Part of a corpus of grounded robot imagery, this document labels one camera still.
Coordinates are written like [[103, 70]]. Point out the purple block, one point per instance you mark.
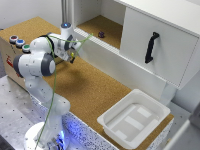
[[101, 34]]

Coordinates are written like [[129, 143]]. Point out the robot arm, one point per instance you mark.
[[35, 65]]

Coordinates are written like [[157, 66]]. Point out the yellow block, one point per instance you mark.
[[72, 57]]

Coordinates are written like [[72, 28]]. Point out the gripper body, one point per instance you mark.
[[73, 46]]

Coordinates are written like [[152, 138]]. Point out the blue button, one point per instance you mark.
[[20, 42]]

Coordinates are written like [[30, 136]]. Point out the green button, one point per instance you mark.
[[26, 48]]

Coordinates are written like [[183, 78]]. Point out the white sliding door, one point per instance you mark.
[[173, 50]]

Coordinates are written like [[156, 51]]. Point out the red button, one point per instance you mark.
[[14, 38]]

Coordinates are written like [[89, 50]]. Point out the white plastic box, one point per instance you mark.
[[133, 120]]

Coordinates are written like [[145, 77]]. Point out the white cabinet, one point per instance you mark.
[[110, 68]]

